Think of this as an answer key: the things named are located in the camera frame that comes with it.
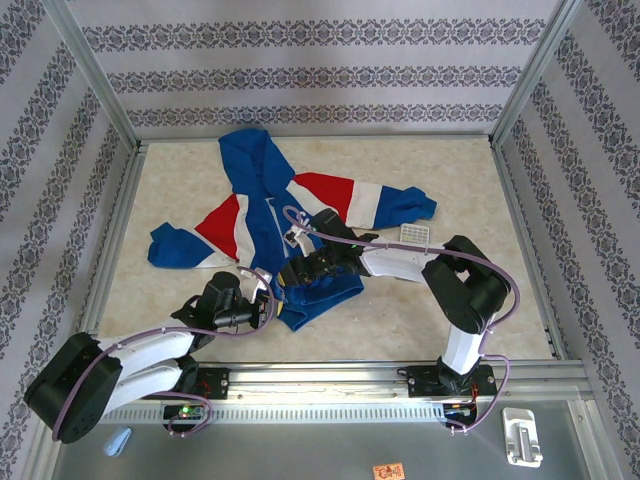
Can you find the blue white red hooded jacket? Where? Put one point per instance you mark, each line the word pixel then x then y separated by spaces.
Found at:
pixel 250 165

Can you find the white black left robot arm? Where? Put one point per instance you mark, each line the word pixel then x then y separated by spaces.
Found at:
pixel 150 350

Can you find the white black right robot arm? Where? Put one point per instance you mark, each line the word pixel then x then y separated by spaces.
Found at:
pixel 400 260

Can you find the green lit controller board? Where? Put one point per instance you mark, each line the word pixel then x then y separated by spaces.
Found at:
pixel 187 411

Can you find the white scientific calculator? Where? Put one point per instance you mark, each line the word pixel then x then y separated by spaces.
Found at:
pixel 415 232

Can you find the grey metal bottom panel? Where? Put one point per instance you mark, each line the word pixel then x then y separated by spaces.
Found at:
pixel 310 450

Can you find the light blue plastic object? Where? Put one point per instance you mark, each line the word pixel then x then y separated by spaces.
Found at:
pixel 117 441

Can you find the orange printed tag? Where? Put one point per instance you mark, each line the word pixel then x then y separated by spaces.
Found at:
pixel 388 470

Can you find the small controller board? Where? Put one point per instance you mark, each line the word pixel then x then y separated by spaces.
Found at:
pixel 457 409

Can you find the white plastic holder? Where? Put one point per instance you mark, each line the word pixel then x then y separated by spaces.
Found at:
pixel 522 437

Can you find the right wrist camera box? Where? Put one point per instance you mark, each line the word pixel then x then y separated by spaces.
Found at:
pixel 296 237

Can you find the aluminium base rail beam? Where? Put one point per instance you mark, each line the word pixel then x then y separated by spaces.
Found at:
pixel 320 382

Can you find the aluminium side frame rail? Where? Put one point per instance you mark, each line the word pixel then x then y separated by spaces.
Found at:
pixel 530 250
pixel 107 255

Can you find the aluminium rear frame rail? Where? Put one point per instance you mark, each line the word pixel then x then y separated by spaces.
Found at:
pixel 400 136

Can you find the aluminium frame post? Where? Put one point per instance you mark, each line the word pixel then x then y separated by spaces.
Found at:
pixel 90 70
pixel 540 70

